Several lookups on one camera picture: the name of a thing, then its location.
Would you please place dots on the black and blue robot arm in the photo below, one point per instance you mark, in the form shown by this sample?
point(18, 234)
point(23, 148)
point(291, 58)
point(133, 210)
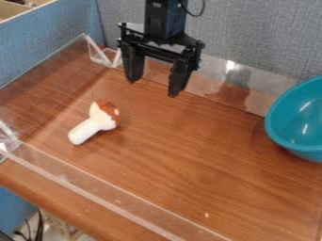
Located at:
point(165, 18)

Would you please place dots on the blue partition panel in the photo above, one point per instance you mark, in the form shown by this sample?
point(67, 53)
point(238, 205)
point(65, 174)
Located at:
point(34, 35)

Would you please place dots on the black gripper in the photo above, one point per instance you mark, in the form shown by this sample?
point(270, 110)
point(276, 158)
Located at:
point(181, 50)

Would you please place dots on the clear acrylic front barrier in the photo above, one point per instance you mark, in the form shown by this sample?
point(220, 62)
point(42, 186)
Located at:
point(154, 218)

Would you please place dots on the clear acrylic barrier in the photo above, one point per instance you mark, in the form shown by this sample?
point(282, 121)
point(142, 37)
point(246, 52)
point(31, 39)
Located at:
point(222, 81)
point(154, 218)
point(42, 62)

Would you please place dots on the clear acrylic left barrier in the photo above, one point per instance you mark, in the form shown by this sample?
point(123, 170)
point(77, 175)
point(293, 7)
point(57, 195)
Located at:
point(42, 62)

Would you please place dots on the clear acrylic back barrier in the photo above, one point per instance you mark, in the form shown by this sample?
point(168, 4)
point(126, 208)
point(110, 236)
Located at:
point(222, 81)

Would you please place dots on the white brown toy mushroom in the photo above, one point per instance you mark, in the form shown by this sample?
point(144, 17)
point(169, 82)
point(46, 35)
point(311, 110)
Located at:
point(105, 119)

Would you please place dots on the teal blue bowl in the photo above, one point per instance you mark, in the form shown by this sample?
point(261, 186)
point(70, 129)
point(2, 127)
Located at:
point(295, 120)

